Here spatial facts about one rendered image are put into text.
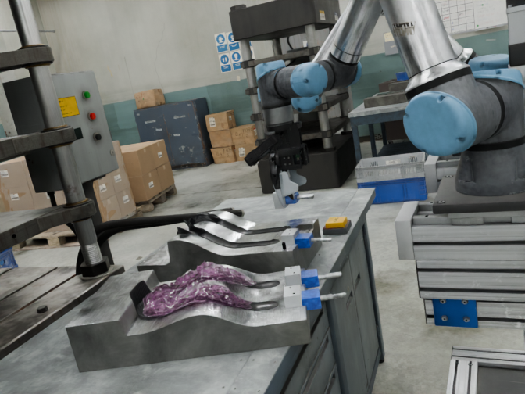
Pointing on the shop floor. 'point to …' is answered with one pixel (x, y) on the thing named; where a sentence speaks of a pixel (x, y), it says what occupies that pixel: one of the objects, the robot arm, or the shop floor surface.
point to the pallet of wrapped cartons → (123, 193)
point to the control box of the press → (87, 130)
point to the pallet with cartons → (148, 173)
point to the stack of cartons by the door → (230, 137)
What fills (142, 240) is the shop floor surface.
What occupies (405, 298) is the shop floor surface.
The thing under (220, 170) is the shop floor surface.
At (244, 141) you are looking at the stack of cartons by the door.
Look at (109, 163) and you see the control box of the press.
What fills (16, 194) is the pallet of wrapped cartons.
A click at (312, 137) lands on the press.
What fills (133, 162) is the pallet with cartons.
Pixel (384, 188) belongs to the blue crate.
